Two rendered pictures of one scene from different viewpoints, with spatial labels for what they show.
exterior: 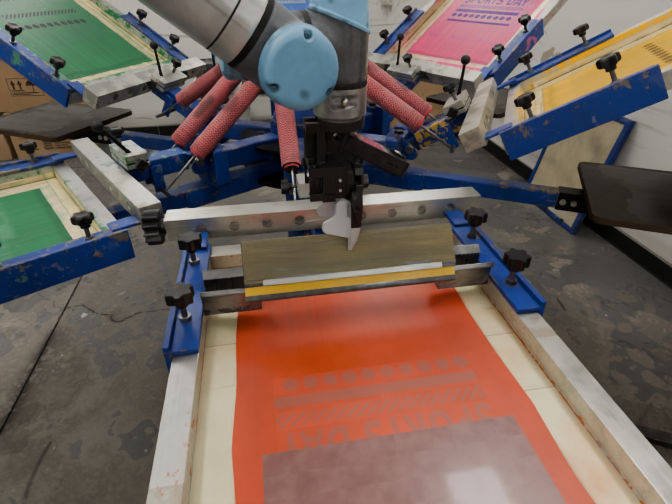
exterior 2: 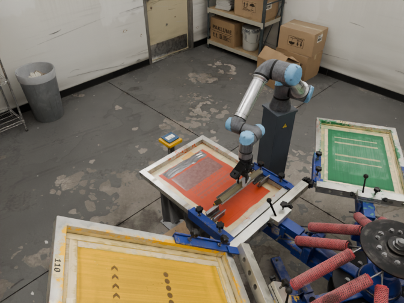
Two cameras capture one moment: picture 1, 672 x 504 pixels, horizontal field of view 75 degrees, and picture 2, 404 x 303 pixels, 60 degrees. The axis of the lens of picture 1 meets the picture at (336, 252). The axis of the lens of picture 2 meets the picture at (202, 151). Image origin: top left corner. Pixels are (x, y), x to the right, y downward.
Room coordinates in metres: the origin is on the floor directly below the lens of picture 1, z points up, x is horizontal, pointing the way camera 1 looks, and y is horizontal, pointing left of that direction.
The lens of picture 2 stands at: (1.73, -1.04, 2.51)
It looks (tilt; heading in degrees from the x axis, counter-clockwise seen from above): 38 degrees down; 146
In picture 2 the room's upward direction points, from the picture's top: straight up
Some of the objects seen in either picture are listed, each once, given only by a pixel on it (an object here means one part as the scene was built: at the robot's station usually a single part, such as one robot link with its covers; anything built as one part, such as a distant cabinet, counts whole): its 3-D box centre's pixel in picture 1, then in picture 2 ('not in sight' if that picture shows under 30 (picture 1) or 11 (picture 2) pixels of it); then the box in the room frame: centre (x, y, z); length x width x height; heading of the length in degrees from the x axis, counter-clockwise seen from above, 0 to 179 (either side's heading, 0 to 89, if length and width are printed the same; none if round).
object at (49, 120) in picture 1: (143, 138); not in sight; (1.69, 0.75, 0.91); 1.34 x 0.40 x 0.08; 70
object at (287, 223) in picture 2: not in sight; (287, 226); (0.98, 0.03, 1.02); 0.17 x 0.06 x 0.05; 10
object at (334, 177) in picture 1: (334, 157); (244, 164); (0.63, 0.00, 1.23); 0.09 x 0.08 x 0.12; 100
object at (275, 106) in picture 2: not in sight; (281, 101); (0.26, 0.64, 1.25); 0.15 x 0.15 x 0.10
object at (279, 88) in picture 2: not in sight; (284, 86); (0.27, 0.64, 1.37); 0.13 x 0.12 x 0.14; 20
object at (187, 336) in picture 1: (193, 300); (269, 178); (0.61, 0.25, 0.97); 0.30 x 0.05 x 0.07; 10
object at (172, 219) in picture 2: not in sight; (184, 218); (0.40, -0.28, 0.74); 0.46 x 0.04 x 0.42; 10
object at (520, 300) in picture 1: (487, 269); (209, 226); (0.71, -0.30, 0.97); 0.30 x 0.05 x 0.07; 10
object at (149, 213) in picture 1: (160, 226); (305, 183); (0.80, 0.37, 1.02); 0.07 x 0.06 x 0.07; 10
